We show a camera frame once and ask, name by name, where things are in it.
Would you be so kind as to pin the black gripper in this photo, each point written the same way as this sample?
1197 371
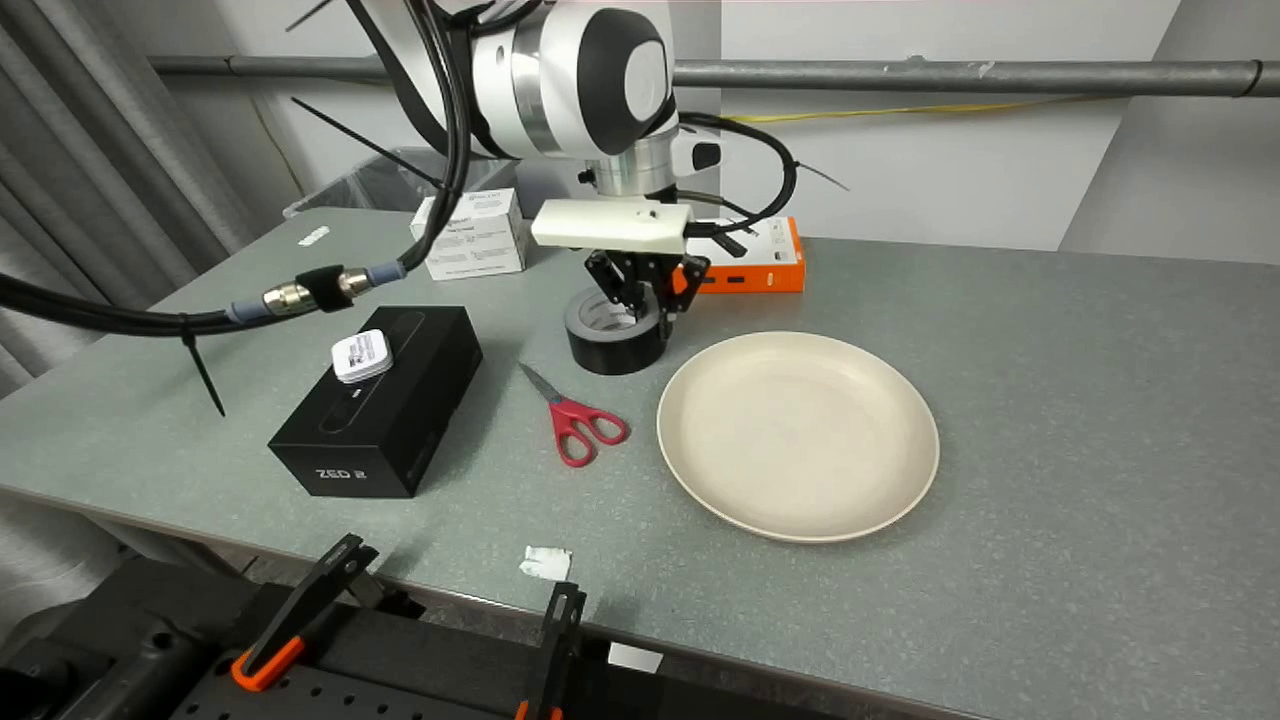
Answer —
625 272

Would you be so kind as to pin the black tape roll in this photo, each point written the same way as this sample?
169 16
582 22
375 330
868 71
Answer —
609 339

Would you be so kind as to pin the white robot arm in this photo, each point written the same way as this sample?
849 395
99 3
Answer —
554 82

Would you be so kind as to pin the beige round plate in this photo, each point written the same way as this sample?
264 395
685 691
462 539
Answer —
797 439

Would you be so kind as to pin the orange and white box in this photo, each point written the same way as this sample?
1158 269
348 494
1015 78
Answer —
771 261

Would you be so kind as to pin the white cardboard box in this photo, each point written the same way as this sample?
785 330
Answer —
485 238

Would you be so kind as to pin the small white charger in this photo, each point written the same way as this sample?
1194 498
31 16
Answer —
362 357

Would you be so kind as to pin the white sticker on table edge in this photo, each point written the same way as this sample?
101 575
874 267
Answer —
545 560

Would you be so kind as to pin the black rectangular box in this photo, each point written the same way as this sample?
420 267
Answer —
382 433

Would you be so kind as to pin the right orange black clamp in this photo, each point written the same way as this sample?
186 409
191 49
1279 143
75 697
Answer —
554 654

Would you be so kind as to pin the orange black clamp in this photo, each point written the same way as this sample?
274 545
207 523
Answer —
286 632
554 654

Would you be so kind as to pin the left orange black clamp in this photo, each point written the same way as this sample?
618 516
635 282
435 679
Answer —
286 632

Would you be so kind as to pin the grey curtain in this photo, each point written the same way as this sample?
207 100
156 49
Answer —
105 185

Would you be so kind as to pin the grey horizontal metal pipe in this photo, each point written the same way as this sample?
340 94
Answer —
1032 78

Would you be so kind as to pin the black workbench base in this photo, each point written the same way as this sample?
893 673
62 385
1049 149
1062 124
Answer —
156 641

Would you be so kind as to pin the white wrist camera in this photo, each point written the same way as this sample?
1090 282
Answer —
612 225

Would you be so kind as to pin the red handled scissors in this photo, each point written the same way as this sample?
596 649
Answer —
579 427

